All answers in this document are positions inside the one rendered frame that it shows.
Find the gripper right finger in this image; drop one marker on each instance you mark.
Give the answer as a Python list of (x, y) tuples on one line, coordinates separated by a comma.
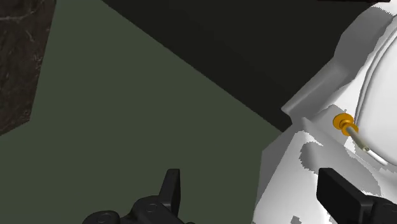
[(344, 195)]

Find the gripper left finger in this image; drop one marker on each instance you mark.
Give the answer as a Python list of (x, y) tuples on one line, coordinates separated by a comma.
[(169, 198)]

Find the orange-headed silver rod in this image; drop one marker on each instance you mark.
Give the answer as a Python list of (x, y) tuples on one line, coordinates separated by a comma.
[(342, 121)]

